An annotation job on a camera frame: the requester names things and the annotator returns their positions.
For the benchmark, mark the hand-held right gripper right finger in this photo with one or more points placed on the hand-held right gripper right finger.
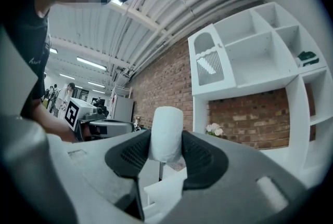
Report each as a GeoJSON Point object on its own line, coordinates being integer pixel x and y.
{"type": "Point", "coordinates": [229, 178]}

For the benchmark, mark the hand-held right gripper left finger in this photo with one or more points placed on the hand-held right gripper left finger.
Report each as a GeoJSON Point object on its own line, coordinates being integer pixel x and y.
{"type": "Point", "coordinates": [104, 178]}

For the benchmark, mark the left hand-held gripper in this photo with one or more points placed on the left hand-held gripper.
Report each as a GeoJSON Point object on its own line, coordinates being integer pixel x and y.
{"type": "Point", "coordinates": [75, 111]}

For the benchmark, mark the white cylindrical roll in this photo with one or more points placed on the white cylindrical roll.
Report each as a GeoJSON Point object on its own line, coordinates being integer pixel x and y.
{"type": "Point", "coordinates": [166, 134]}

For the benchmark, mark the person's left forearm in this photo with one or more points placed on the person's left forearm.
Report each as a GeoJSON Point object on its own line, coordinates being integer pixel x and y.
{"type": "Point", "coordinates": [52, 124]}

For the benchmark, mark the white background cabinet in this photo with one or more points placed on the white background cabinet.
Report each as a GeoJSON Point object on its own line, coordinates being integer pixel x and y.
{"type": "Point", "coordinates": [122, 106]}

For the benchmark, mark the long ceiling light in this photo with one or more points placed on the long ceiling light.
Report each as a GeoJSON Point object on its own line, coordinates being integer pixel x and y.
{"type": "Point", "coordinates": [91, 63]}

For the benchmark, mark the white flowers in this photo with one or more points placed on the white flowers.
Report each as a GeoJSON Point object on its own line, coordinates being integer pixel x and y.
{"type": "Point", "coordinates": [214, 130]}

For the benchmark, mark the person's black shirt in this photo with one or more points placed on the person's black shirt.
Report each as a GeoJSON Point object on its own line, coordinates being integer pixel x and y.
{"type": "Point", "coordinates": [26, 49]}

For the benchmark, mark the white arched cabinet door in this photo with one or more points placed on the white arched cabinet door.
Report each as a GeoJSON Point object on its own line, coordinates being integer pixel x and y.
{"type": "Point", "coordinates": [208, 62]}

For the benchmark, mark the white shelf unit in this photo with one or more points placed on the white shelf unit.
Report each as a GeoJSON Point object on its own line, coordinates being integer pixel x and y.
{"type": "Point", "coordinates": [260, 62]}

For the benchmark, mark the white ceiling pipes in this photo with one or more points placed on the white ceiling pipes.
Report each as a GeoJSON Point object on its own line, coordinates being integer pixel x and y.
{"type": "Point", "coordinates": [195, 2]}

